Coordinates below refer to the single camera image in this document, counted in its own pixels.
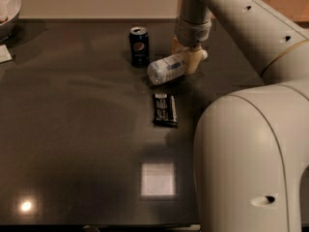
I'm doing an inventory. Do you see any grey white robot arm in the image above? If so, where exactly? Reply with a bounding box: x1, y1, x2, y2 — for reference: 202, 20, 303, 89
173, 0, 309, 232

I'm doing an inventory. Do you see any white paper napkin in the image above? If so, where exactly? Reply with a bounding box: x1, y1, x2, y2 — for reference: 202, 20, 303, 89
0, 44, 12, 63

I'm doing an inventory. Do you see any clear blue plastic bottle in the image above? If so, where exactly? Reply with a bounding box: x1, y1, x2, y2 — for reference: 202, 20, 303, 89
148, 53, 185, 85

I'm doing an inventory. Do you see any white bowl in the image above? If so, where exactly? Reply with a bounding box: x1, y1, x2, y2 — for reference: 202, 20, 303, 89
0, 0, 21, 42

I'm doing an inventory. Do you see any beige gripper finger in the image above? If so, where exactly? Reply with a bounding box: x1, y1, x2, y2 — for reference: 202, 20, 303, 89
172, 37, 188, 54
184, 46, 208, 75

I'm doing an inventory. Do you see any blue pepsi can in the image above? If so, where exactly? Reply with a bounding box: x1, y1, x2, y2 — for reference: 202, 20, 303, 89
129, 26, 150, 67

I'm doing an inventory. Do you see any black snack bar wrapper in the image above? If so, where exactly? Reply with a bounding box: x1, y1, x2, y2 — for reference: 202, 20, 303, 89
153, 93, 178, 128

